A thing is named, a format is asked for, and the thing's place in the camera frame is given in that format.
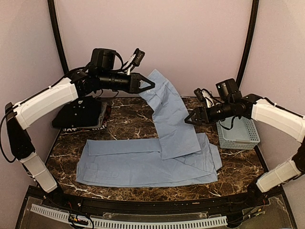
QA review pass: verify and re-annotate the folded black red printed shirt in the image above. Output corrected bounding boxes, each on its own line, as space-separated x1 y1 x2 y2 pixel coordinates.
62 104 112 133

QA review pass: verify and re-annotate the folded grey shirt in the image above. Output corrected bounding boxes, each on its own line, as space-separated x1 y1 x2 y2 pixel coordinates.
97 103 112 129

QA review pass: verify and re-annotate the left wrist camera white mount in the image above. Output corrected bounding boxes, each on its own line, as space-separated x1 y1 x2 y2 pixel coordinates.
122 48 145 75

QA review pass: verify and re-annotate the black frame post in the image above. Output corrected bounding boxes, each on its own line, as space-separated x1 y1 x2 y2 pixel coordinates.
47 0 69 74
236 0 259 88

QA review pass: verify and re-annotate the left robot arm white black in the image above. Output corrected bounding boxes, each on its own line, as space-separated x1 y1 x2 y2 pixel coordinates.
1 48 155 208

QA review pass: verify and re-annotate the light blue long sleeve shirt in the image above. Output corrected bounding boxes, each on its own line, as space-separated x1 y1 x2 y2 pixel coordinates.
76 70 222 187

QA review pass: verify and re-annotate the left black frame post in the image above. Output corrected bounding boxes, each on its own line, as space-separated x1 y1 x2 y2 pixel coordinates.
47 0 69 74

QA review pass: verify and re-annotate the white slotted cable duct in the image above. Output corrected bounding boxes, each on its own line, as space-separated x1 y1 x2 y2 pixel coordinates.
30 204 227 229

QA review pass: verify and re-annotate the right black frame post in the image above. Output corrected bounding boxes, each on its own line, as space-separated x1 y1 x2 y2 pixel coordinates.
236 0 259 88

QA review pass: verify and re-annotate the small circuit board with wires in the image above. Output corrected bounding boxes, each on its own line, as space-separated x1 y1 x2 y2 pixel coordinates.
68 214 94 228

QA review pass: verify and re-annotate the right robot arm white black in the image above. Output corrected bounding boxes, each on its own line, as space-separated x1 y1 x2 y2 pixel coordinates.
184 79 305 207

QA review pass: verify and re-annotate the light blue plastic basket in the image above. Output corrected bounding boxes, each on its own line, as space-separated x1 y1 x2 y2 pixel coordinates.
216 117 260 150

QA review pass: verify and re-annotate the black front rail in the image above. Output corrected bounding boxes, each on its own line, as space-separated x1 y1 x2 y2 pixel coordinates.
22 183 287 215

